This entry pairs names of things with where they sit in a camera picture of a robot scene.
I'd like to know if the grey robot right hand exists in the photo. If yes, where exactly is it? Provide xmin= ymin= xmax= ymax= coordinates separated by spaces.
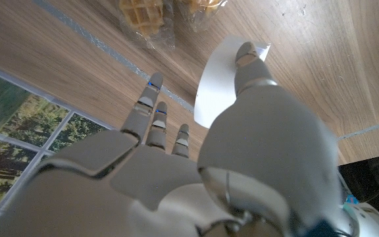
xmin=0 ymin=41 xmax=351 ymax=237

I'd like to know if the small wrapped waffle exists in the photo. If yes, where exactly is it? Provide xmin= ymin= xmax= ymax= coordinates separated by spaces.
xmin=116 ymin=0 xmax=178 ymax=51

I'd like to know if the grey tape outline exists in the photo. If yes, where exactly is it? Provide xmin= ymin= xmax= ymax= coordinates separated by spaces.
xmin=32 ymin=0 xmax=379 ymax=142

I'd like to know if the printed window backdrop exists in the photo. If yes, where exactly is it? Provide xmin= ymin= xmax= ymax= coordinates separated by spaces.
xmin=0 ymin=60 xmax=115 ymax=228

